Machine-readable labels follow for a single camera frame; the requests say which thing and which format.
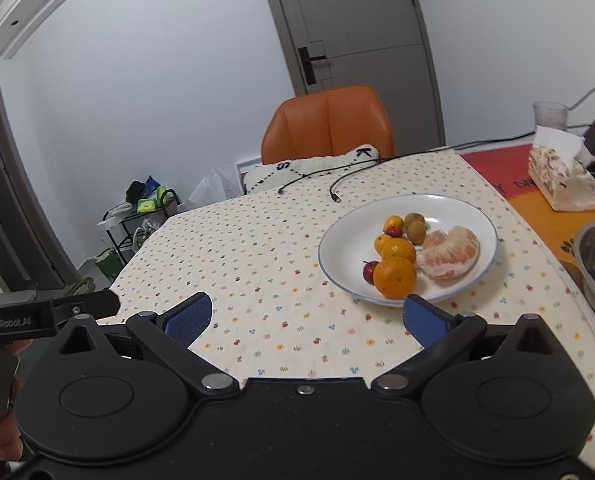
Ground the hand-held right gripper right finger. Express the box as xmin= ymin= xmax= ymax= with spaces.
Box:
xmin=370 ymin=294 xmax=563 ymax=393

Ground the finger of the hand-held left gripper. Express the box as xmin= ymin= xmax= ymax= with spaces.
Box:
xmin=52 ymin=289 xmax=121 ymax=325

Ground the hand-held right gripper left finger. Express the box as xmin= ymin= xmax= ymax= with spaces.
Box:
xmin=52 ymin=292 xmax=240 ymax=392

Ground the large orange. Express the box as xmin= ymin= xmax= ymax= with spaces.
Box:
xmin=373 ymin=256 xmax=418 ymax=301

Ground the peeled pomelo segment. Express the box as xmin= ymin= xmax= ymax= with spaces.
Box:
xmin=445 ymin=226 xmax=481 ymax=273
xmin=416 ymin=230 xmax=465 ymax=281

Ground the medium orange tangerine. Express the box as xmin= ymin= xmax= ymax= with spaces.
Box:
xmin=381 ymin=237 xmax=417 ymax=263

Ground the white plate with blue rim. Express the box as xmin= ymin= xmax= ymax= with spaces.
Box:
xmin=318 ymin=194 xmax=499 ymax=307

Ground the person's left hand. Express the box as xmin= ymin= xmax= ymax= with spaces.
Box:
xmin=0 ymin=339 xmax=34 ymax=465

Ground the black metal rack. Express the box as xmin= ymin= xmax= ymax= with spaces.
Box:
xmin=102 ymin=200 xmax=183 ymax=266

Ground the floral patterned tablecloth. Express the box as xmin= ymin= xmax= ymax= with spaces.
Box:
xmin=110 ymin=147 xmax=595 ymax=391

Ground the green yellow packet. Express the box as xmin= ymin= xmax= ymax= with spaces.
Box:
xmin=136 ymin=186 xmax=175 ymax=213

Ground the translucent plastic bag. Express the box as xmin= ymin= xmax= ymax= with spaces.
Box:
xmin=187 ymin=167 xmax=243 ymax=211

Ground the red orange printed table mat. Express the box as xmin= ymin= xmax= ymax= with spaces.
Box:
xmin=460 ymin=142 xmax=595 ymax=311

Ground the white knitted pillow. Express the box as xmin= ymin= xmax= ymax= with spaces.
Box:
xmin=242 ymin=145 xmax=382 ymax=196

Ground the metal bowl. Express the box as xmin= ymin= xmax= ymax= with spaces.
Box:
xmin=572 ymin=220 xmax=595 ymax=328

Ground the patterned tissue box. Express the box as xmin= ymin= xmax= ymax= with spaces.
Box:
xmin=527 ymin=125 xmax=595 ymax=212

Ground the orange leather chair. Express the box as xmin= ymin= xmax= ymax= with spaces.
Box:
xmin=260 ymin=85 xmax=395 ymax=166

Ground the clear plastic cup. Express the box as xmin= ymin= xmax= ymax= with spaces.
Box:
xmin=532 ymin=101 xmax=571 ymax=133

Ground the grey door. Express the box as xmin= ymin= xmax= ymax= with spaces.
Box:
xmin=257 ymin=0 xmax=445 ymax=153

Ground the black cable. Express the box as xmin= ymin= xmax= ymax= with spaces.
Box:
xmin=278 ymin=130 xmax=538 ymax=195
xmin=330 ymin=130 xmax=538 ymax=202

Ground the grey cable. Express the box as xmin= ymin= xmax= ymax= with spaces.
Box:
xmin=567 ymin=82 xmax=595 ymax=111

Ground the black door handle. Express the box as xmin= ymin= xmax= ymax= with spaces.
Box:
xmin=297 ymin=46 xmax=332 ymax=86

